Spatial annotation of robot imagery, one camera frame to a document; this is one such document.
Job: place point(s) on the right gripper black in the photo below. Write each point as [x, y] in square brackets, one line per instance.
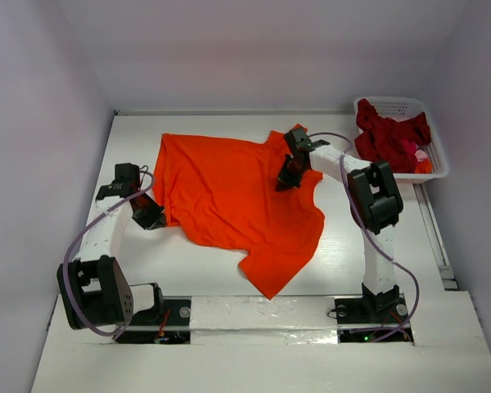
[292, 168]

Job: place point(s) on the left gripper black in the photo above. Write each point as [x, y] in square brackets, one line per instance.
[155, 219]

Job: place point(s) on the orange t shirt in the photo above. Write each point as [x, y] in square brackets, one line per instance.
[221, 193]

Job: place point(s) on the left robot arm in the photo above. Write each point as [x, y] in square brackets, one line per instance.
[94, 290]

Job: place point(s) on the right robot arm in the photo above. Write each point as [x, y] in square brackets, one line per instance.
[375, 204]

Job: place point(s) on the dark red t shirt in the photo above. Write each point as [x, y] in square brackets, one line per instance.
[380, 137]

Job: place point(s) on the white plastic basket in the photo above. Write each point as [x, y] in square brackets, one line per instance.
[402, 108]

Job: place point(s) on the pink garment in basket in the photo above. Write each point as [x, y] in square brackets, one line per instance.
[413, 151]

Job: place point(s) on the small orange garment in basket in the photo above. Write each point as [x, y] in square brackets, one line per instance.
[423, 167]

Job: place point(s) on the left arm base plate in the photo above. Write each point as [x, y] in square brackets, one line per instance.
[171, 326]

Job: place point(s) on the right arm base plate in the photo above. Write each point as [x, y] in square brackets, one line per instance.
[372, 323]

